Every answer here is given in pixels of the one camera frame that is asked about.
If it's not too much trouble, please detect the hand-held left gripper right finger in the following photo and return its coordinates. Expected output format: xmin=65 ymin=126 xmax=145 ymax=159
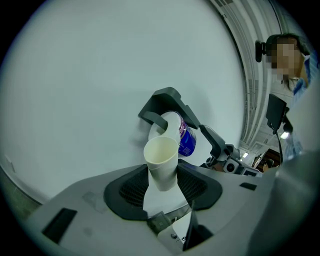
xmin=176 ymin=159 xmax=224 ymax=252

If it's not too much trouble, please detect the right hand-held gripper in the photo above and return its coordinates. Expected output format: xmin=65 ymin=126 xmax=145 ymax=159
xmin=198 ymin=124 xmax=264 ymax=178

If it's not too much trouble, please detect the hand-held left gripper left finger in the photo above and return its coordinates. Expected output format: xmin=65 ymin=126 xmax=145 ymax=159
xmin=103 ymin=163 xmax=151 ymax=221

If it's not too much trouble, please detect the blue toilet paper roll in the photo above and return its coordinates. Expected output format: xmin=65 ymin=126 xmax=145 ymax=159
xmin=147 ymin=110 xmax=198 ymax=158

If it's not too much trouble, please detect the used-up white toilet paper roll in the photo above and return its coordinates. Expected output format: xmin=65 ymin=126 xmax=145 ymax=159
xmin=143 ymin=136 xmax=180 ymax=193

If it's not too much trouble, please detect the brown door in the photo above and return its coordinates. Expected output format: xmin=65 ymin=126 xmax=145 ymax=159
xmin=251 ymin=148 xmax=279 ymax=173

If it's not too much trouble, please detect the black tablet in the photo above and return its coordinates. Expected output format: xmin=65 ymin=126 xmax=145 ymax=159
xmin=265 ymin=93 xmax=288 ymax=135

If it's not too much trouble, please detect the person's striped blue shirt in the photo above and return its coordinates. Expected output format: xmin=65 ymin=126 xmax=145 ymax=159
xmin=283 ymin=49 xmax=320 ymax=161

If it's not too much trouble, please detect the person's head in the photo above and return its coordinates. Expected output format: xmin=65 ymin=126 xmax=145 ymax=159
xmin=266 ymin=33 xmax=305 ymax=83

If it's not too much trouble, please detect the black wall paper holder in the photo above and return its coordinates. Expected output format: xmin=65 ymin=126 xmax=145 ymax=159
xmin=137 ymin=86 xmax=202 ymax=133

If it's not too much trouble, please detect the black cable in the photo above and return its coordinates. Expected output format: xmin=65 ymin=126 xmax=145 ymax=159
xmin=274 ymin=131 xmax=285 ymax=164

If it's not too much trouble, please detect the black tablet mount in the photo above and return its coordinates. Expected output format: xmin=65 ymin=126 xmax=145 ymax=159
xmin=282 ymin=107 xmax=294 ymax=133

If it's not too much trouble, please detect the black head camera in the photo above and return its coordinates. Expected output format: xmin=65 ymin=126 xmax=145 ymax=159
xmin=254 ymin=39 xmax=268 ymax=63

